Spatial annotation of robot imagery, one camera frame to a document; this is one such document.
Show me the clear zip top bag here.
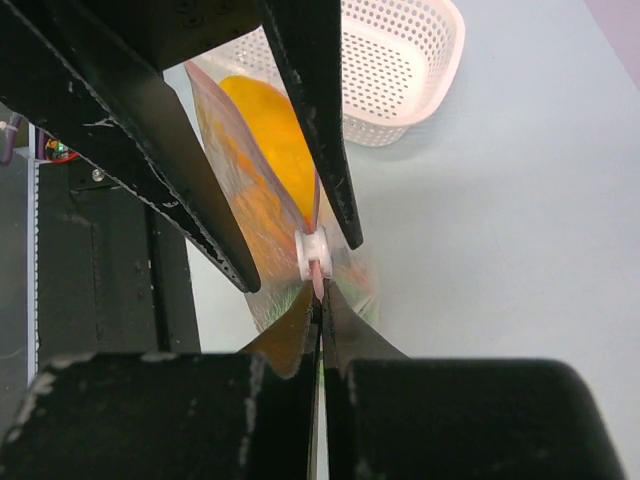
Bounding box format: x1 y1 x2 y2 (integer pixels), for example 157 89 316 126
185 29 380 331

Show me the toy orange mango slice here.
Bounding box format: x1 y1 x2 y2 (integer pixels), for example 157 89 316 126
219 75 316 224

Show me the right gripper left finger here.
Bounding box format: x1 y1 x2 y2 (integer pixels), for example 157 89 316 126
1 289 319 479

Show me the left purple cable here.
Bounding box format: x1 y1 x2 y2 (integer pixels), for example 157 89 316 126
0 112 23 167

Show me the white perforated plastic basket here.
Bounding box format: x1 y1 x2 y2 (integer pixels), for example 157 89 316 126
185 1 466 150

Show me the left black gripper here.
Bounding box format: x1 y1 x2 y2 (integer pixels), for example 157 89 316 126
1 0 363 292

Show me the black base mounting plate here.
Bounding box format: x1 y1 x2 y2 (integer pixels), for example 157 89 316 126
27 126 201 374

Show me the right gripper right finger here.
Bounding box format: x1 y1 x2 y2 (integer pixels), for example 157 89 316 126
322 282 624 479

